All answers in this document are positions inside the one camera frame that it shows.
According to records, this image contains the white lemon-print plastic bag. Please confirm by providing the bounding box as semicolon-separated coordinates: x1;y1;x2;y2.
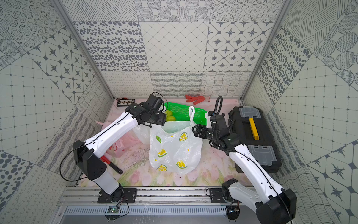
149;106;203;175

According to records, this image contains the green pear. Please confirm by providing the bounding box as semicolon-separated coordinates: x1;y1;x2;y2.
165;110;173;117
166;116;176;122

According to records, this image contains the plain white plastic bag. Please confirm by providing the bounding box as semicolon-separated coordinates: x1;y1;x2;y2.
132;125;150;145

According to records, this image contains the aluminium mounting rail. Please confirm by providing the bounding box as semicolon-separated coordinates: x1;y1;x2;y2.
58;183;265;207

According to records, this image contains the black terminal strip block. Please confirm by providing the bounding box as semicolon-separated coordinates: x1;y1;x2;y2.
116;98;135;107

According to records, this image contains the red object at wall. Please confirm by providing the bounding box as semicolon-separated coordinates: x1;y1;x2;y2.
185;95;206;105

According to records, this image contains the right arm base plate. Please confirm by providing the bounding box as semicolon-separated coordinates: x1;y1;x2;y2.
205;188;241;204

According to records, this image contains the red black pipe wrench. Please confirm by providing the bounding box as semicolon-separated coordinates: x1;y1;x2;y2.
100;156;123;175

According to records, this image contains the pink peach-print plastic bag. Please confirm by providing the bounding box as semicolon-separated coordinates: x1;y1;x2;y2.
106;130;141;158

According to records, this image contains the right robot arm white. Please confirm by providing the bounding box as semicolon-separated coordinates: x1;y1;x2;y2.
192;96;297;224

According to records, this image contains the green plastic basket tray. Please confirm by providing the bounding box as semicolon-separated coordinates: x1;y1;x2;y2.
165;102;207;125

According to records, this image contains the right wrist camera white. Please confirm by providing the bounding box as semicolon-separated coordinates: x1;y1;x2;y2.
205;111;214;128

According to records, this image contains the black toolbox yellow handle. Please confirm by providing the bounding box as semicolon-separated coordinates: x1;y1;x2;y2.
229;106;282;174

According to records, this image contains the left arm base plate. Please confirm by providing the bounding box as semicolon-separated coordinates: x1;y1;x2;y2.
98;188;138;203

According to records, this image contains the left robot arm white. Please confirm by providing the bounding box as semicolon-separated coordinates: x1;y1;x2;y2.
71;92;167;202

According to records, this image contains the floral pink table mat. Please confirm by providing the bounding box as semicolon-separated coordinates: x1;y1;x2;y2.
78;97;268;187

